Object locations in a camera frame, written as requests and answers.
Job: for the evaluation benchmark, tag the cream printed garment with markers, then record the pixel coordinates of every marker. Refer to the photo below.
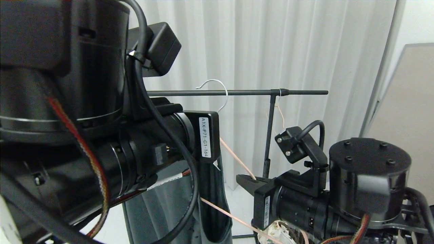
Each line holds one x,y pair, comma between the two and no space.
276,234

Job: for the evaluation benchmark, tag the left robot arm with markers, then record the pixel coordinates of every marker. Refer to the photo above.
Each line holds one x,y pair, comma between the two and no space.
34,34

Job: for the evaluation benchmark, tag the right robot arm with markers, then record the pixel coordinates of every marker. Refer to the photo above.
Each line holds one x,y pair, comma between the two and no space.
369,176

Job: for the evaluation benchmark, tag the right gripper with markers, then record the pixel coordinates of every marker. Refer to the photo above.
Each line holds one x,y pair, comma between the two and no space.
298,206

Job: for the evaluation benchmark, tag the white curtain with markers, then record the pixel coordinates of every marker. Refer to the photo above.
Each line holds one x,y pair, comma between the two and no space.
271,40

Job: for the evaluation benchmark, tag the dark grey garment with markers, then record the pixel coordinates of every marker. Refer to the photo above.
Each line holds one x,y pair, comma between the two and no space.
159,210

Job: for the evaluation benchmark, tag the beige partition panel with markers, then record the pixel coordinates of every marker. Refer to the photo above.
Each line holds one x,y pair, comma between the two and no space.
407,101

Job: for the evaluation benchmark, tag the pink clothes hanger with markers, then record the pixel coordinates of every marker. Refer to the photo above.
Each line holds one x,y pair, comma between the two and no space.
282,117
237,158

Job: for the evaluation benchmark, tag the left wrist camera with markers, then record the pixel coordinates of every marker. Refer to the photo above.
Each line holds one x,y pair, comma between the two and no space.
162,47

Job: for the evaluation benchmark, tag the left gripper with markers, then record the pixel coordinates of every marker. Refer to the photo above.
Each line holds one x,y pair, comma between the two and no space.
206,135

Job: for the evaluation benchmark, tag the black clothes rack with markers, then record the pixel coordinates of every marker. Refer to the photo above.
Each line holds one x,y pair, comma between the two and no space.
244,92

